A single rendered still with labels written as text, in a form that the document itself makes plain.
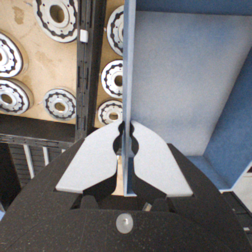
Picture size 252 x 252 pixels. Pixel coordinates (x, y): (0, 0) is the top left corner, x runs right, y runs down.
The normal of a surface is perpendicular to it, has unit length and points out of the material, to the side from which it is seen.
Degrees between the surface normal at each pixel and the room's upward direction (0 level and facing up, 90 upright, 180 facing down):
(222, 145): 90
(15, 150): 0
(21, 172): 0
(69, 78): 0
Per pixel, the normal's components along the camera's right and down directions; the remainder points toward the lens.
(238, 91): -1.00, 0.01
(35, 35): 0.06, 0.50
